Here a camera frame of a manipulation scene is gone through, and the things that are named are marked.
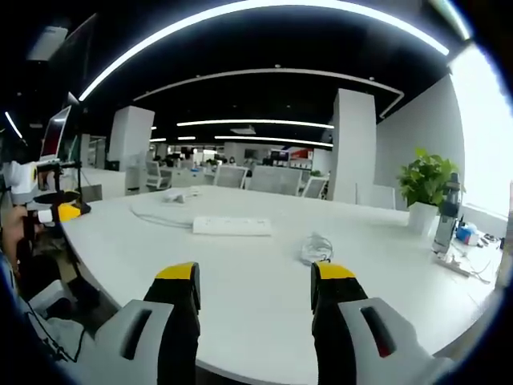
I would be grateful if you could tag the small white power strip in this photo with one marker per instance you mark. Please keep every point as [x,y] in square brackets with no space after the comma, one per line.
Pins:
[453,262]

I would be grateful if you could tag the computer monitor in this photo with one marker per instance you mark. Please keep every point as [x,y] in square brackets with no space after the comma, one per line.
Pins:
[56,132]

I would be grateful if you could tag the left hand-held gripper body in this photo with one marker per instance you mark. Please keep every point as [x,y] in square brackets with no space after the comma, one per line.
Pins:
[20,178]

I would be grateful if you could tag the person's left hand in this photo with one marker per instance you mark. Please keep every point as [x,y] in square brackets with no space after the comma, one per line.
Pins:
[16,224]

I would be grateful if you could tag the curved ceiling light strip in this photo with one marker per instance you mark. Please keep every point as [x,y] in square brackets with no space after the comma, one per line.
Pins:
[224,20]

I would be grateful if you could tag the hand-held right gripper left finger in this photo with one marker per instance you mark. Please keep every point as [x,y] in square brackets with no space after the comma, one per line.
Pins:
[168,321]

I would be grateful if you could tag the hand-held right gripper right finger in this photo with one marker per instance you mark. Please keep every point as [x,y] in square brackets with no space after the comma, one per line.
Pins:
[344,321]

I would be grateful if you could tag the black tripod stand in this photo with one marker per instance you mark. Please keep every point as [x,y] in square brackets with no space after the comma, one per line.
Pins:
[70,176]

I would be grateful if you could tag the green potted plant white pot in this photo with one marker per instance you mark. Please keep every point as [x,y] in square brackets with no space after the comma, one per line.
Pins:
[426,180]

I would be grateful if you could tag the white power adapter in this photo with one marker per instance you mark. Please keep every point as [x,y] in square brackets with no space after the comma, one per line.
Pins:
[173,197]

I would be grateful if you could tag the dark water bottle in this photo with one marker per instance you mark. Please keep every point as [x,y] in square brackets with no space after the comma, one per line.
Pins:
[445,224]

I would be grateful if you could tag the blue tissue box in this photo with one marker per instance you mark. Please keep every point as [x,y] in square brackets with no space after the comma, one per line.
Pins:
[467,234]

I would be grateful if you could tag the grey mesh office chair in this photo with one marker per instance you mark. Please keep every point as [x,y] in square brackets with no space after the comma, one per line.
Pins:
[316,187]
[230,176]
[156,174]
[276,180]

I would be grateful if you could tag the person's grey clothing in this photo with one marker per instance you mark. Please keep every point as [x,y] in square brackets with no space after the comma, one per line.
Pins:
[60,333]

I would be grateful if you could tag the white desk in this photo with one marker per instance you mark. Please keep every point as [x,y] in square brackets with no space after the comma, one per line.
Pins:
[256,288]

